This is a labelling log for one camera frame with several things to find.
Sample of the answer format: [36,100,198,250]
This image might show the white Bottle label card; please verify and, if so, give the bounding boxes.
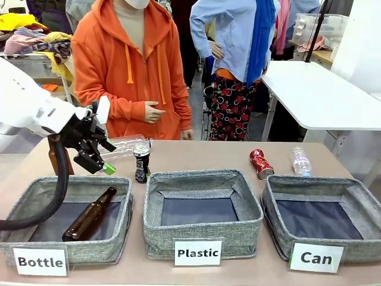
[12,246,69,277]

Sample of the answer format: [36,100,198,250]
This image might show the person in orange hoodie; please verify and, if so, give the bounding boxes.
[70,0,195,141]

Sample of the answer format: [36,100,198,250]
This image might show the white Plastic label card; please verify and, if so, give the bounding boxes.
[173,240,223,267]

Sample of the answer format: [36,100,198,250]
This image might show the bright blue scarf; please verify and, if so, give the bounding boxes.
[246,0,278,88]

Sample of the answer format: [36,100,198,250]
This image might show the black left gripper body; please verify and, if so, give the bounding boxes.
[60,114,108,155]

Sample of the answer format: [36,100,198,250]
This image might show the grey basket labelled Plastic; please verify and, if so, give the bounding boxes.
[143,169,265,261]

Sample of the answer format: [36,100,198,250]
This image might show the black corrugated cable hose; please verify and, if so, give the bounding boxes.
[0,133,70,232]

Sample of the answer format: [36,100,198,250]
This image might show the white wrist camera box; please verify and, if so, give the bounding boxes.
[94,95,112,125]

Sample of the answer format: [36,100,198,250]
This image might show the white wall panel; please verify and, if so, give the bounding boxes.
[329,0,381,94]

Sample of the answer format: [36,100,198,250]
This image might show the person's right hand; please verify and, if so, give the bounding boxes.
[143,101,167,125]

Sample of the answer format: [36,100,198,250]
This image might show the white Can label card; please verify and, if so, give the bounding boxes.
[289,242,345,274]

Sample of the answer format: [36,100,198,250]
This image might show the clear plastic storage box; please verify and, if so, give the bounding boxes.
[291,13,349,46]

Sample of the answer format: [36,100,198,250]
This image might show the small clear plastic bottle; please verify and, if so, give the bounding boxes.
[289,145,313,178]

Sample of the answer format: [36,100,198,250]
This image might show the grey basket labelled Can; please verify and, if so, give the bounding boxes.
[260,174,381,264]

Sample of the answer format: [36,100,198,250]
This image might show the crushed red drink can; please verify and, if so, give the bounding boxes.
[249,148,276,181]

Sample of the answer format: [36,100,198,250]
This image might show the long-necked brown glass bottle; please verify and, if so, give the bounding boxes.
[61,186,117,243]

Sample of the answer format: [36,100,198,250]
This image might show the crushed black drink can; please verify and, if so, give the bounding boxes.
[132,143,151,184]

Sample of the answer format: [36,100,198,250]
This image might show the white face mask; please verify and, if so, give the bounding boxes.
[123,0,150,10]

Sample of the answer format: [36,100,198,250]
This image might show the yellow cloth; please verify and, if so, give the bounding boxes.
[0,13,46,33]

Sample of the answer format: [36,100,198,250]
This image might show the light blue shirt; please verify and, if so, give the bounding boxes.
[189,0,281,85]

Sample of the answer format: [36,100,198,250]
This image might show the upright brown glass bottle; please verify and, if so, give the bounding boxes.
[47,136,75,176]

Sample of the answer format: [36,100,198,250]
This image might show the person's right forearm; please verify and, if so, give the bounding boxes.
[73,85,147,122]

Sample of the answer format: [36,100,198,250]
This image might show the pink hanging garment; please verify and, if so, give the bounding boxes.
[273,0,293,56]

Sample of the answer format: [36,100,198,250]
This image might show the patterned fabric pile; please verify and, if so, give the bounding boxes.
[0,26,73,66]

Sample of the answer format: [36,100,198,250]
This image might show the person's left forearm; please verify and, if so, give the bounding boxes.
[171,88,193,132]

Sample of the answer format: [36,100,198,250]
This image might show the white side table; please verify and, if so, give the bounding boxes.
[261,60,381,142]

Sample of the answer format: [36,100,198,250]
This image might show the black red floral trousers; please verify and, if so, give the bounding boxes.
[207,74,260,142]

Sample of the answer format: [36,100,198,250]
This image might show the grey basket labelled Bottle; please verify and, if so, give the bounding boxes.
[0,175,135,267]

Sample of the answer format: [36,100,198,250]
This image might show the pink cloth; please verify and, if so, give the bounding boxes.
[298,35,332,53]

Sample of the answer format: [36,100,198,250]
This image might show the black slanted pole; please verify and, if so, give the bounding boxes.
[304,0,335,64]

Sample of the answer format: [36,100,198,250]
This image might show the large clear plastic bottle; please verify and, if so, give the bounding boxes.
[97,133,154,161]

